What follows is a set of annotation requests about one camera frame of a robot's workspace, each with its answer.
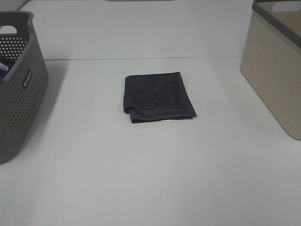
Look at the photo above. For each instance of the beige basket with grey rim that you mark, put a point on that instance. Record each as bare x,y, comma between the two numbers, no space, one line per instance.
271,61

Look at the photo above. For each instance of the blue white item in basket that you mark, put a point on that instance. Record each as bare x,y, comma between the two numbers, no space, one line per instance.
5,66

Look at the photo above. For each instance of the grey perforated plastic basket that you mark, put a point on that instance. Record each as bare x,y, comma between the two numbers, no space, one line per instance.
23,88

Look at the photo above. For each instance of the dark grey towel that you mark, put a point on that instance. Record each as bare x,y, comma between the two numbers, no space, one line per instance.
156,97

